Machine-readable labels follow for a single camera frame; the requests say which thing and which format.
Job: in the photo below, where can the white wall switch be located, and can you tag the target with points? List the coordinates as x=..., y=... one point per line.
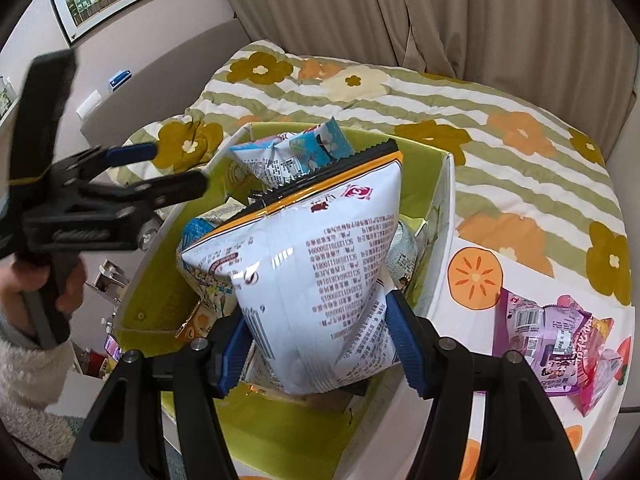
x=89, y=104

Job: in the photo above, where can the pink snack bag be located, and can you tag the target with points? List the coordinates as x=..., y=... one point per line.
x=596, y=364

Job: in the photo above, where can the green cardboard box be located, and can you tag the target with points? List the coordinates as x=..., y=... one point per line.
x=164, y=290

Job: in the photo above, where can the large white orange-trim bag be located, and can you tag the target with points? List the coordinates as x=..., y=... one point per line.
x=307, y=266

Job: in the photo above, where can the grey headboard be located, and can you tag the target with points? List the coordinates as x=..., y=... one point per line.
x=164, y=88

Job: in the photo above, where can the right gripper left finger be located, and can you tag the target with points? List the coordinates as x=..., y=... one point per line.
x=123, y=436

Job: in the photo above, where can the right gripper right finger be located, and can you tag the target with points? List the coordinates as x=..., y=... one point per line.
x=522, y=437

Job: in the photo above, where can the persimmon print tablecloth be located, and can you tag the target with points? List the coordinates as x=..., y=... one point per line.
x=376, y=436

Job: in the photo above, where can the person's left hand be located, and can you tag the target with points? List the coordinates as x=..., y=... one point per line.
x=20, y=277

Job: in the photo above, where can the beige curtain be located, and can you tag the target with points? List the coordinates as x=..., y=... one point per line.
x=576, y=58

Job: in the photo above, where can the white green text snack bag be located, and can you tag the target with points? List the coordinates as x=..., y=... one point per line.
x=402, y=256

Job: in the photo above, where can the blue white item on headboard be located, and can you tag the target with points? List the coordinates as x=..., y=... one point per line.
x=119, y=79

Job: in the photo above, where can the orange snack bag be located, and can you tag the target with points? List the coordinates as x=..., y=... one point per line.
x=198, y=324

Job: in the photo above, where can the wall shelf with items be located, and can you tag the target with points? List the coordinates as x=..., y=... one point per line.
x=7, y=96

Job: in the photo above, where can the purple snack bag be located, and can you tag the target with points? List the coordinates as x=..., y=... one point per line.
x=544, y=336

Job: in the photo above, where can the light blue snack bag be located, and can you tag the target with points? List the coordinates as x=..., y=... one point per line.
x=286, y=156

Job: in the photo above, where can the floral striped quilt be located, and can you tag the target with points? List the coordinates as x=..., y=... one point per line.
x=528, y=185

